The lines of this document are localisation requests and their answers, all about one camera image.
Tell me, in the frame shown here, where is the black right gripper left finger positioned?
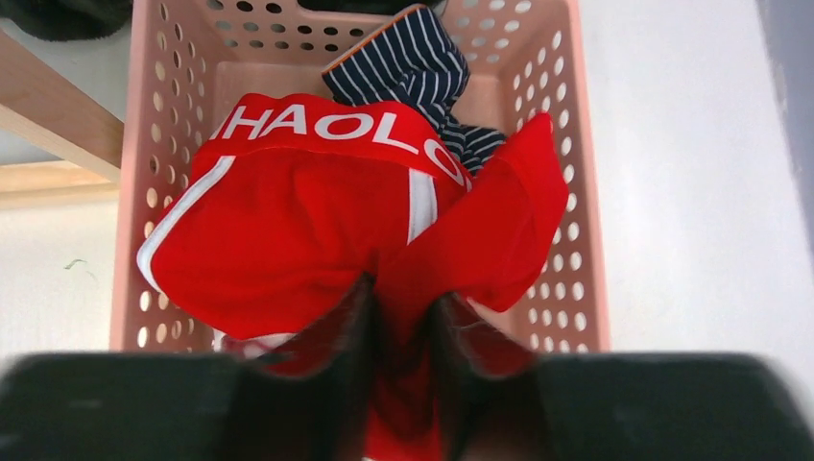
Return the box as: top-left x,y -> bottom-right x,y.
1,276 -> 375,460

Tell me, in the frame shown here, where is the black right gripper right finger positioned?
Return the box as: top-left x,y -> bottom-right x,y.
431,296 -> 813,460

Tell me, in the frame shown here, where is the red underwear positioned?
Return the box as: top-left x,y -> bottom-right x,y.
136,93 -> 569,460

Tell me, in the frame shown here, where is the navy striped underwear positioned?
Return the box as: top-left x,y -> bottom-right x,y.
322,4 -> 506,176

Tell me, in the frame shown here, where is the pink plastic basket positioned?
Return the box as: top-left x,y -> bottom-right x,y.
108,0 -> 613,355

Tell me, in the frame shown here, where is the wooden clothes rack frame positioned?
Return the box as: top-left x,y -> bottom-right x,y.
1,33 -> 124,209

